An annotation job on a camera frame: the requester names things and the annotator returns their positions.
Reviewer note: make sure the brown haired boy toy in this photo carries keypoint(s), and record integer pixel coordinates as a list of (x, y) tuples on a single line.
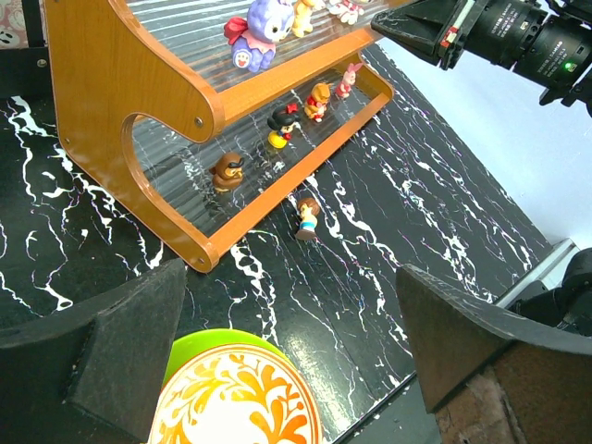
[(308, 210)]

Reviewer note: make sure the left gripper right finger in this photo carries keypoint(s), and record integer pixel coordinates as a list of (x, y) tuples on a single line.
[(489, 375)]

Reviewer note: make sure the orange figure toy on shelf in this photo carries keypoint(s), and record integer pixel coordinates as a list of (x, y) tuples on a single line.
[(315, 106)]

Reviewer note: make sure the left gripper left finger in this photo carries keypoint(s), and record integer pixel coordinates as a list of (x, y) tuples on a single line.
[(93, 373)]

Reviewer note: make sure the pink flamingo toy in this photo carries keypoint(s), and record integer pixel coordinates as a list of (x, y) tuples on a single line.
[(347, 11)]

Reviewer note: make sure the black haired figure toy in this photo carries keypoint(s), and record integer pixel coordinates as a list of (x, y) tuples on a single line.
[(282, 122)]

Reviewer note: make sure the purple bunny toy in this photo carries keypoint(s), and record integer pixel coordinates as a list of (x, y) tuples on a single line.
[(254, 39)]

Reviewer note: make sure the black marble pattern mat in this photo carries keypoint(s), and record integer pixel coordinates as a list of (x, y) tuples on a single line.
[(404, 190)]

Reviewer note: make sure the green bowl red pattern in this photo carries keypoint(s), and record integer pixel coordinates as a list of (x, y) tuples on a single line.
[(228, 386)]

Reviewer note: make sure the pink pig toy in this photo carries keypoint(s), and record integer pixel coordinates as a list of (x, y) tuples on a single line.
[(344, 88)]

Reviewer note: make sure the brown figure toy on shelf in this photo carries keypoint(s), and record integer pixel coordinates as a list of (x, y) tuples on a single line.
[(227, 172)]

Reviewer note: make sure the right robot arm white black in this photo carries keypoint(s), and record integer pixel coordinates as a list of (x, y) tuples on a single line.
[(551, 49)]

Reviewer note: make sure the orange clear display shelf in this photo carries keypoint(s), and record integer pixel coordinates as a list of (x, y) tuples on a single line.
[(147, 100)]

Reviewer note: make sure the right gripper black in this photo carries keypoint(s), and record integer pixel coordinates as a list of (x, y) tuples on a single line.
[(551, 50)]

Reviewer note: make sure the small orange figure toy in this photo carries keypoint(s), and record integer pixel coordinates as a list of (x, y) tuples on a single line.
[(303, 11)]

